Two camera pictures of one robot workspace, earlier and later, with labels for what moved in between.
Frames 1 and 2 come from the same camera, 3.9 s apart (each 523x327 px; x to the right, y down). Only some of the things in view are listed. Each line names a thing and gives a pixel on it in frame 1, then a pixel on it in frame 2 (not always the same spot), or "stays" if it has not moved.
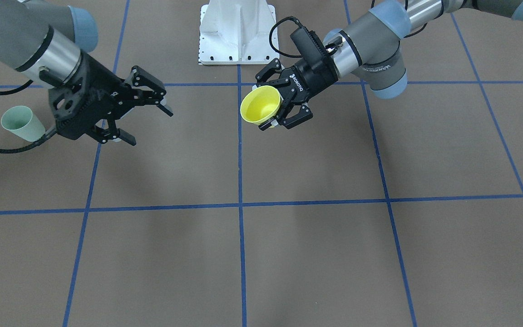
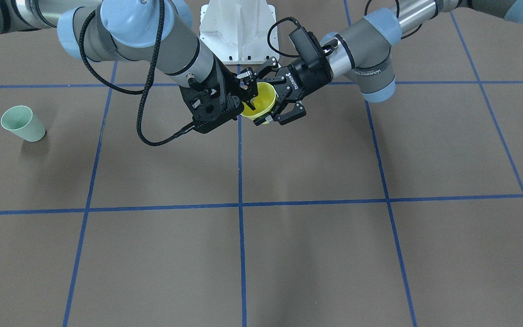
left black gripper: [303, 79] stays
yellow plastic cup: [261, 103] stays
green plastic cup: [21, 120] stays
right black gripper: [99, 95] to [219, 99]
